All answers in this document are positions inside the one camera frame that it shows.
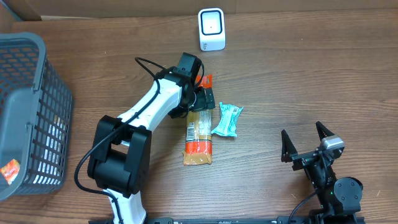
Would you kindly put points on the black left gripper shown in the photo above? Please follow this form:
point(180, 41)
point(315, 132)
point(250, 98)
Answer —
point(208, 99)

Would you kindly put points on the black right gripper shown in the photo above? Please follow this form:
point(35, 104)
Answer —
point(288, 150)

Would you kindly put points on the teal snack bar wrapper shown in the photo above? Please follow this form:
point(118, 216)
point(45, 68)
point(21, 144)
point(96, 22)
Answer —
point(229, 115)

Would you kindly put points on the orange pasta package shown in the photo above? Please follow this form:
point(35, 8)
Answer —
point(198, 143)

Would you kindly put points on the small orange snack packet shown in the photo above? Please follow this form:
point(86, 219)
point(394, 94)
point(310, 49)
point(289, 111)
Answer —
point(10, 171)

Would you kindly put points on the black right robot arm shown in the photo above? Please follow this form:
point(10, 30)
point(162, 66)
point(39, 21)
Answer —
point(339, 198)

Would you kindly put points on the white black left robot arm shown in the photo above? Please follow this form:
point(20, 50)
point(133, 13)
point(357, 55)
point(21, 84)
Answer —
point(119, 159)

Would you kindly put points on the white barcode scanner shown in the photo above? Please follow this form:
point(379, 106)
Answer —
point(211, 29)

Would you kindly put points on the grey plastic shopping basket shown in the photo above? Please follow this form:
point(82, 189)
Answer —
point(36, 117)

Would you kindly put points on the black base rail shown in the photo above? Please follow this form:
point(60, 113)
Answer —
point(278, 220)

